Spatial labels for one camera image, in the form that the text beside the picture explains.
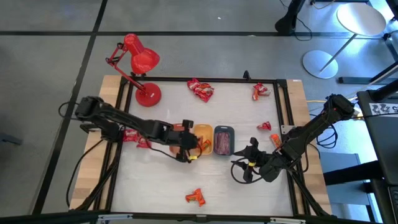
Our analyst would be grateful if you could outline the orange plastic bin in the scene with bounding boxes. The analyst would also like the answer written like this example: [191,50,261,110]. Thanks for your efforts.
[169,123,191,156]

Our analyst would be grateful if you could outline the black desk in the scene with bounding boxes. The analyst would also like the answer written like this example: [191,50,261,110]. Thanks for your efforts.
[356,79,398,224]

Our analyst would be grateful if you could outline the red desk lamp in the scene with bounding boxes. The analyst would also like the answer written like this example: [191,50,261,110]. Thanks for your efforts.
[104,32,162,108]

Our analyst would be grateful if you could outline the black table frame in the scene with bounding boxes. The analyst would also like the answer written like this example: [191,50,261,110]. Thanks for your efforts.
[70,75,333,218]

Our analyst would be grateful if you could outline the black desk leg bar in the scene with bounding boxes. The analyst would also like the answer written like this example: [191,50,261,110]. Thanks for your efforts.
[323,161,383,187]

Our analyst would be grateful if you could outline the blue-grey plastic bin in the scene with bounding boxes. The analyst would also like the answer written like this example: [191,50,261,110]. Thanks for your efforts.
[213,124,236,157]

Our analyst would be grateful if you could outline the black floor stand leg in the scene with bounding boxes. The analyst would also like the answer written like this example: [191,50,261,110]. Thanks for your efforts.
[338,60,398,85]

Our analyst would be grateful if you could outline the yellow plastic bin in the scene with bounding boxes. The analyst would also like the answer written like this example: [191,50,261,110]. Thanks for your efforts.
[192,124,215,156]

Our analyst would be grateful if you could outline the black cable bundle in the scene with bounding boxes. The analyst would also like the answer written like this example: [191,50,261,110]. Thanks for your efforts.
[310,102,340,149]

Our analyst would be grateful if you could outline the black crossbar silver brackets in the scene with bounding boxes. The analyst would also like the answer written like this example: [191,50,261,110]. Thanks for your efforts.
[0,210,398,224]

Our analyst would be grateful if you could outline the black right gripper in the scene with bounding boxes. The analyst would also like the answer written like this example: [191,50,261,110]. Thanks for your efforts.
[233,137,266,184]

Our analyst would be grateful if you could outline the blue-grey cabinet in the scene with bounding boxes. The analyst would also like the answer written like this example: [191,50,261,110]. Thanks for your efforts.
[320,152,374,224]

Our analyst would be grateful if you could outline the white printed label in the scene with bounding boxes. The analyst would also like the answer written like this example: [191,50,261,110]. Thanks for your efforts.
[369,102,398,118]

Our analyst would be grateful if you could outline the maroon candy pack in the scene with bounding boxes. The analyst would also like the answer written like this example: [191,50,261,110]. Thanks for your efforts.
[222,132,231,156]
[215,132,224,156]

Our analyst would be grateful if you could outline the black floor cable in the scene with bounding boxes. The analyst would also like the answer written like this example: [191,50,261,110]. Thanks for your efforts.
[65,138,105,208]

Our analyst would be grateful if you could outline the black stand foot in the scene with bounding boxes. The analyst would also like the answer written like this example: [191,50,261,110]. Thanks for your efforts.
[275,0,307,36]

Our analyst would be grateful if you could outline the white round pedestal table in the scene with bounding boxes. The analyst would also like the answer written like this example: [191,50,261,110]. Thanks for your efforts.
[302,2,387,80]

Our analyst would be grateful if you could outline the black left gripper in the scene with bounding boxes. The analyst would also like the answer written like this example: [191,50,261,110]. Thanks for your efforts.
[170,119,200,163]

